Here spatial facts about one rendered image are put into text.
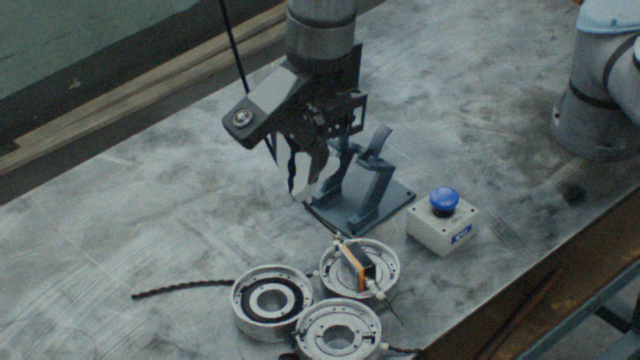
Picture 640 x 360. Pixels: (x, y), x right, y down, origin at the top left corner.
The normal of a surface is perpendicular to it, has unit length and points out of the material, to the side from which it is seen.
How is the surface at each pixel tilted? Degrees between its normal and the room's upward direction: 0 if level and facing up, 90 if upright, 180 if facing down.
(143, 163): 0
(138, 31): 90
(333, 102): 8
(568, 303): 0
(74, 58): 90
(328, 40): 87
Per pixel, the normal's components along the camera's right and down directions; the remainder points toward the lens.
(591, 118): -0.54, 0.32
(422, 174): -0.03, -0.73
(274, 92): -0.30, -0.49
